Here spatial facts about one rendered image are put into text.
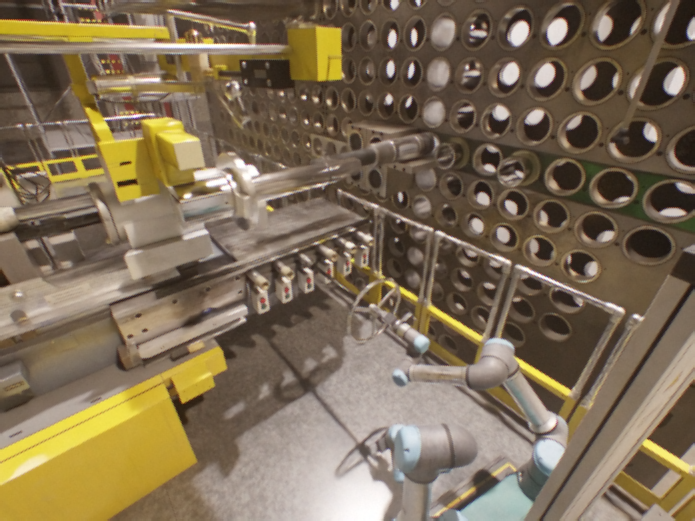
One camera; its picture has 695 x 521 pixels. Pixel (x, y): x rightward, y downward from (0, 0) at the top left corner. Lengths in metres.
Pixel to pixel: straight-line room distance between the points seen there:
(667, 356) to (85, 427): 2.05
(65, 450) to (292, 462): 1.09
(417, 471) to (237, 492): 1.37
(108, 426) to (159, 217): 0.99
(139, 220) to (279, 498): 1.61
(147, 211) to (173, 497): 1.51
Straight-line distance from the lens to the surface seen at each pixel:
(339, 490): 2.22
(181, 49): 1.05
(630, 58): 2.64
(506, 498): 1.81
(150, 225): 1.94
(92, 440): 2.03
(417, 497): 1.23
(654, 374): 0.78
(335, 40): 1.16
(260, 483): 2.29
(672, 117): 2.60
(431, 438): 1.08
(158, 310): 2.12
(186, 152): 1.41
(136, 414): 2.00
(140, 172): 1.78
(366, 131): 3.28
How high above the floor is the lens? 2.02
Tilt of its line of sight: 31 degrees down
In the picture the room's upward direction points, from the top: straight up
